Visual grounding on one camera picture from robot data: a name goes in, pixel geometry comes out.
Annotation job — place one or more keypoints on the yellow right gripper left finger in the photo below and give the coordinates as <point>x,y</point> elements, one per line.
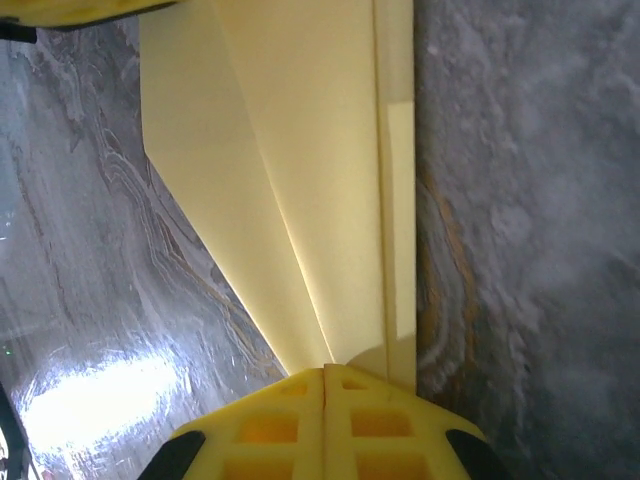
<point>270,430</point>

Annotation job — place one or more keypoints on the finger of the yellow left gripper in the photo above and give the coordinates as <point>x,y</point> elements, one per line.
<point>75,10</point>

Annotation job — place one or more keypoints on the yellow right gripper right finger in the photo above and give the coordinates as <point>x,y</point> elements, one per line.
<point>400,430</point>

